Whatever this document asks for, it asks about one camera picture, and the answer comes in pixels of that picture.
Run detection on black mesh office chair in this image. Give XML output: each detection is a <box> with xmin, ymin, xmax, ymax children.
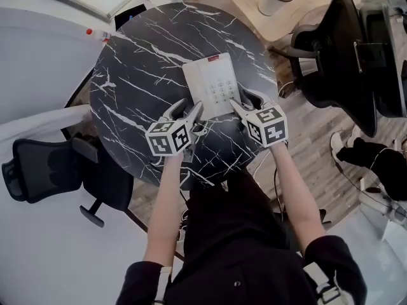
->
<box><xmin>1</xmin><ymin>134</ymin><xmax>135</xmax><ymax>229</ymax></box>

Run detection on black office chair grey armrests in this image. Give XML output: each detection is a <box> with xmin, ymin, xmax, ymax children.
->
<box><xmin>290</xmin><ymin>0</ymin><xmax>407</xmax><ymax>139</ymax></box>

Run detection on white telephone base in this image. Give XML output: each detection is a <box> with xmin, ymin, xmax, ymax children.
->
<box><xmin>196</xmin><ymin>52</ymin><xmax>242</xmax><ymax>120</ymax></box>

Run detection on white telephone handset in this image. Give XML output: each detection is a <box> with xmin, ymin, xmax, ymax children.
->
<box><xmin>181</xmin><ymin>60</ymin><xmax>211</xmax><ymax>109</ymax></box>

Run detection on red-capped clear bottle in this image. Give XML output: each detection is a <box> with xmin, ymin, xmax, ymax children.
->
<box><xmin>86</xmin><ymin>28</ymin><xmax>113</xmax><ymax>43</ymax></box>

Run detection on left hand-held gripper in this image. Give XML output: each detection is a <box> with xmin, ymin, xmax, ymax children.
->
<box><xmin>145</xmin><ymin>98</ymin><xmax>209</xmax><ymax>164</ymax></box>

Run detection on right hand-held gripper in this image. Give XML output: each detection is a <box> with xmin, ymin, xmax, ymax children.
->
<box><xmin>228</xmin><ymin>89</ymin><xmax>289</xmax><ymax>148</ymax></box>

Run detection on person's right forearm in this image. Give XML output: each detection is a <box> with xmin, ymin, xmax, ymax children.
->
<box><xmin>269</xmin><ymin>140</ymin><xmax>327</xmax><ymax>254</ymax></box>

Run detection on person's left forearm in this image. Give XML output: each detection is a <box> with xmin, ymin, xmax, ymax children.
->
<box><xmin>142</xmin><ymin>152</ymin><xmax>186</xmax><ymax>267</ymax></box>

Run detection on person's black clothing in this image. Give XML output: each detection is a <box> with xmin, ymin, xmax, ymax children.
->
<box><xmin>116</xmin><ymin>168</ymin><xmax>369</xmax><ymax>305</ymax></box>

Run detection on black box device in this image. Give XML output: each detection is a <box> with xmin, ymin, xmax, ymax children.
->
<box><xmin>114</xmin><ymin>3</ymin><xmax>148</xmax><ymax>32</ymax></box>

